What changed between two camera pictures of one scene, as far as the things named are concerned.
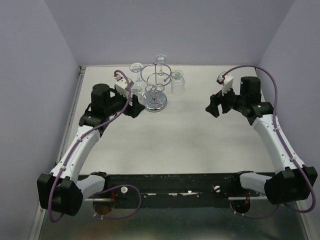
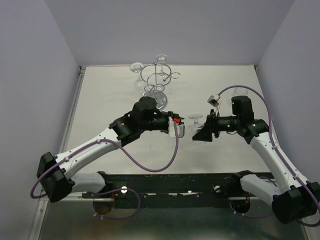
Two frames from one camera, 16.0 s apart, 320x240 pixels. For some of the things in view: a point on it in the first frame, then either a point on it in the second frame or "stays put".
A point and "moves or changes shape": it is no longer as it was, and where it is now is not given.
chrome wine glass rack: (154, 76) stays put
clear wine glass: (161, 59) stays put
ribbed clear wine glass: (177, 82) moves or changes shape
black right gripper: (215, 100) to (211, 126)
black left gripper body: (131, 110) to (171, 115)
